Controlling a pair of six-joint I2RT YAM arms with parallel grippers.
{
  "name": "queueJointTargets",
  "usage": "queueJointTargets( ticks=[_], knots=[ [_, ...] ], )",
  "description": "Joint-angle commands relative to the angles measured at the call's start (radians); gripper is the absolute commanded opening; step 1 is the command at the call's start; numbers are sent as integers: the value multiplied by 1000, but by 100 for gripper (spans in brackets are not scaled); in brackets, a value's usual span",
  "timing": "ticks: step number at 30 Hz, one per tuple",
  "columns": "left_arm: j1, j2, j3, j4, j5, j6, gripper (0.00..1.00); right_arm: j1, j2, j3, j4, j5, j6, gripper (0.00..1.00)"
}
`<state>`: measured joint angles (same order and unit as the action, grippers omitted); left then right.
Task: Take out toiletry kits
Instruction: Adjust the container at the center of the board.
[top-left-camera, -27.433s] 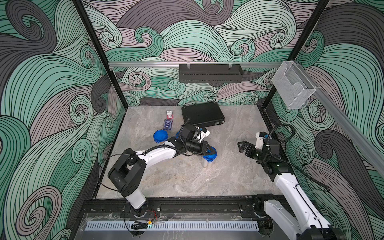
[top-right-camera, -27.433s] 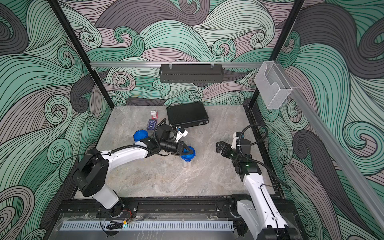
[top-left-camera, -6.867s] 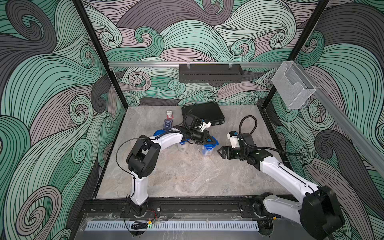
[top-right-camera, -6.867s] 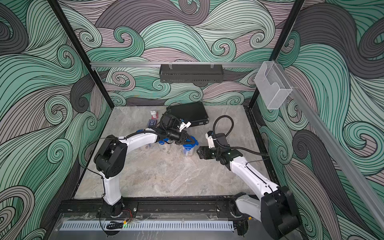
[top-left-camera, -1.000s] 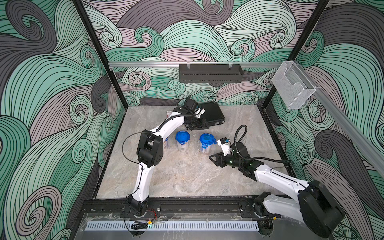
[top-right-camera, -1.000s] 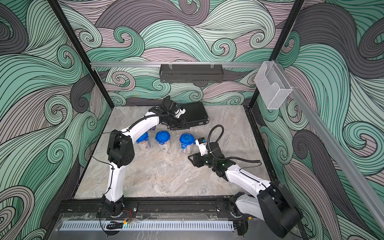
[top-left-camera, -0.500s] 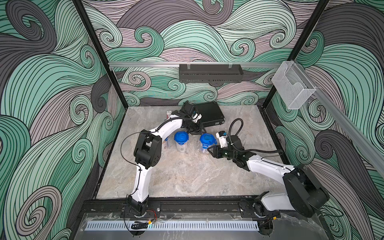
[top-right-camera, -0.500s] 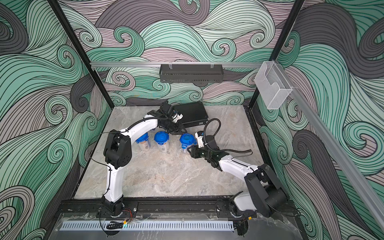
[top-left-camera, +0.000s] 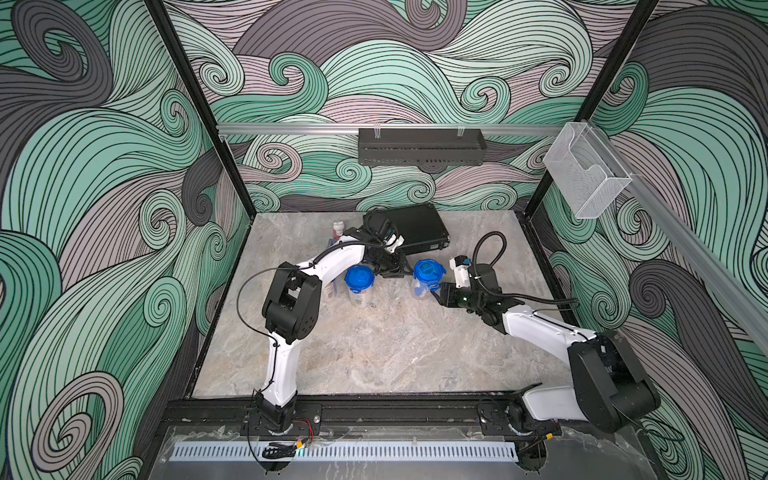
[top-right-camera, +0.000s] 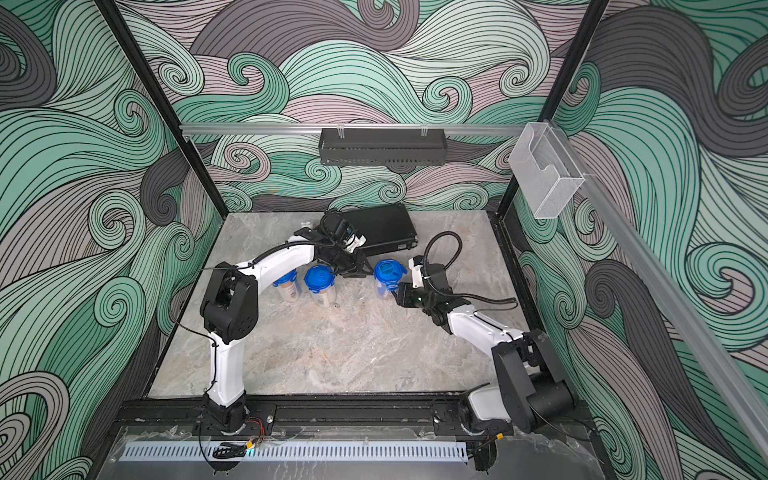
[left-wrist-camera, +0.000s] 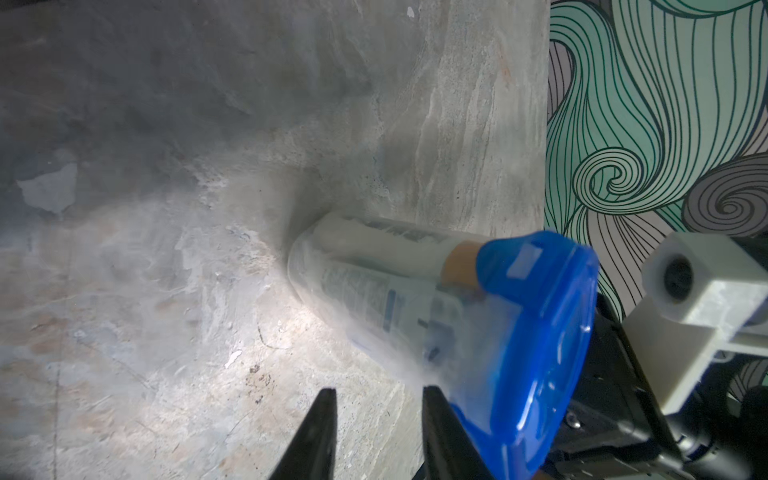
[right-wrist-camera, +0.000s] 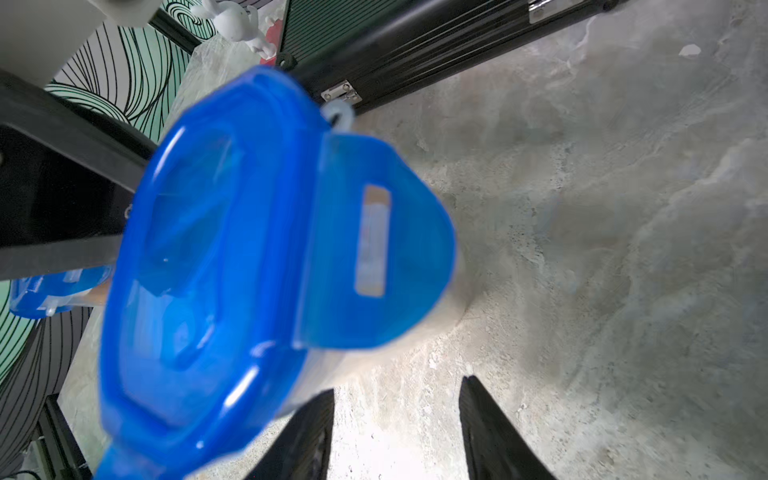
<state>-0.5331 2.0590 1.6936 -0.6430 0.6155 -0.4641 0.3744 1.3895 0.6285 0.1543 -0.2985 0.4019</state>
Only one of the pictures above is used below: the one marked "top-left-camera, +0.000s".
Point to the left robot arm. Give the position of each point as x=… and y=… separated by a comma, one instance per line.
x=291, y=310

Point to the small pink-capped bottle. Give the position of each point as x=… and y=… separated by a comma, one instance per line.
x=338, y=230

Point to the clear acrylic wall holder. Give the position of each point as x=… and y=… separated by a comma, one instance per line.
x=587, y=169

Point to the blue-lid container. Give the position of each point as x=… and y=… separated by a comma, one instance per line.
x=360, y=281
x=427, y=276

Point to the black hard case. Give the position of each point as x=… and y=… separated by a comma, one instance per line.
x=421, y=227

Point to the black wall shelf tray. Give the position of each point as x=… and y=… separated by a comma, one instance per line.
x=430, y=148

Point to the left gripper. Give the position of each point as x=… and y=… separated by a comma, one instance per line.
x=397, y=270

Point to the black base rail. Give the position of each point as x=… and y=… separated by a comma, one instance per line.
x=494, y=412

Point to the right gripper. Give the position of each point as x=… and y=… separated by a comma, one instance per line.
x=446, y=296

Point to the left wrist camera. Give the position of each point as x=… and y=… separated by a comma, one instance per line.
x=383, y=228

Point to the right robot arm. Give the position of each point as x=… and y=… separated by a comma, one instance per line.
x=609, y=387

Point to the white slotted cable duct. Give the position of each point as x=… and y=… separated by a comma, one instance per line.
x=361, y=451

